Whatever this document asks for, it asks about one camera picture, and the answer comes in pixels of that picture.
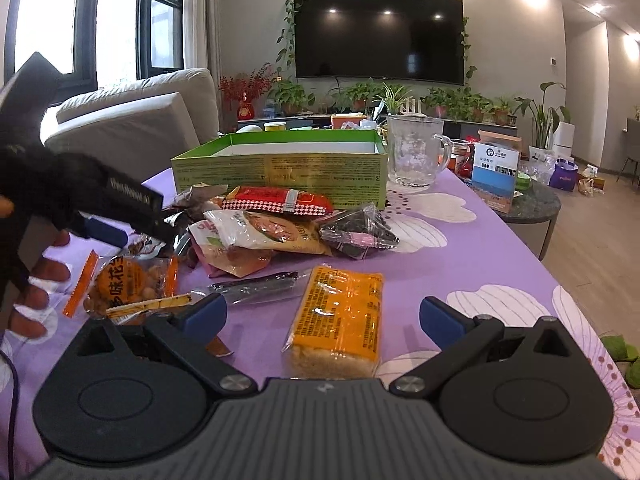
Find black strip snack packet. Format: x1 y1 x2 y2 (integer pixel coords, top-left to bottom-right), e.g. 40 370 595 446
192 269 311 306

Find round dark side table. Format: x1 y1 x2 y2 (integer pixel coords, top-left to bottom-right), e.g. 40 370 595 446
497 182 562 261

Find orange red box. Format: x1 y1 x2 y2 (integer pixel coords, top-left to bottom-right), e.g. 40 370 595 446
331 113 367 130

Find beige recliner armchair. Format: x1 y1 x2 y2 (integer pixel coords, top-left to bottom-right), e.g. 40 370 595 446
43 68 219 181

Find yellow rice cracker packet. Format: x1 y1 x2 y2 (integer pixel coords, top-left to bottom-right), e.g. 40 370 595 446
282 266 384 379

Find red flower arrangement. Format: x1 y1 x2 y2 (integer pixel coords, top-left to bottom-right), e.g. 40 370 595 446
218 63 276 120

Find clear glass pitcher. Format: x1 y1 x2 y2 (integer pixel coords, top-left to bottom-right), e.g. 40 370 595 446
387 115 452 188

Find tan salted biscuit packet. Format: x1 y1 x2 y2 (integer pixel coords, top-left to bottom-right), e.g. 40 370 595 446
204 210 331 255

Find dark tv console cabinet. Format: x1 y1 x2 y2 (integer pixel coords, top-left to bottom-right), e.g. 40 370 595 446
237 112 520 141

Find green cardboard box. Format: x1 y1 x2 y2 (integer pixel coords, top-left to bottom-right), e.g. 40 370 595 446
171 130 388 209

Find person's left hand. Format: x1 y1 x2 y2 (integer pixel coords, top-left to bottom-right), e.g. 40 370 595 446
0 194 73 340

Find red checkered snack packet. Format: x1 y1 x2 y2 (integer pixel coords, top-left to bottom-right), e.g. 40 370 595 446
221 186 333 217

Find blue white carton box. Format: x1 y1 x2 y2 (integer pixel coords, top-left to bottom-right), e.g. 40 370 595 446
471 142 520 214

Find tall leafy floor plant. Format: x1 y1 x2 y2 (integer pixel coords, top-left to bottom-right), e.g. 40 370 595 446
515 81 572 150

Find orange peanut snack bag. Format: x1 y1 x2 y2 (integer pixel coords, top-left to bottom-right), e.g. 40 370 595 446
62 250 196 323

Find dark seaweed snack packet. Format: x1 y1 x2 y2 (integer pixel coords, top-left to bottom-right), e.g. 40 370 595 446
316 203 399 260

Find wall-mounted black television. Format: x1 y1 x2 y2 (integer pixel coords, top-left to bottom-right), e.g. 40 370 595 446
294 0 464 86

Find purple gift bag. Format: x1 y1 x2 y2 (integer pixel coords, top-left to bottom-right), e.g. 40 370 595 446
549 158 579 192

